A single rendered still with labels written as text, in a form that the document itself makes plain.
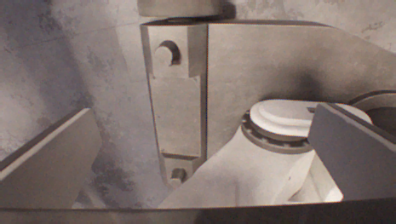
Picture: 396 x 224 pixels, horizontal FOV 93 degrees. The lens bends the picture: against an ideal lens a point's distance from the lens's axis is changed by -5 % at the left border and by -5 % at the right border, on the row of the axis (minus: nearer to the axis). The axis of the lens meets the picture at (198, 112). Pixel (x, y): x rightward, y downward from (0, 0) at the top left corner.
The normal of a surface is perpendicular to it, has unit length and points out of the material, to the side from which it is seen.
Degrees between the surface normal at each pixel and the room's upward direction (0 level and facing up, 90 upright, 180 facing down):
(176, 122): 0
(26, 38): 0
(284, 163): 90
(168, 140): 0
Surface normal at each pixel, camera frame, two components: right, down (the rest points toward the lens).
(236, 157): -0.01, -0.87
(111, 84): -0.18, 0.49
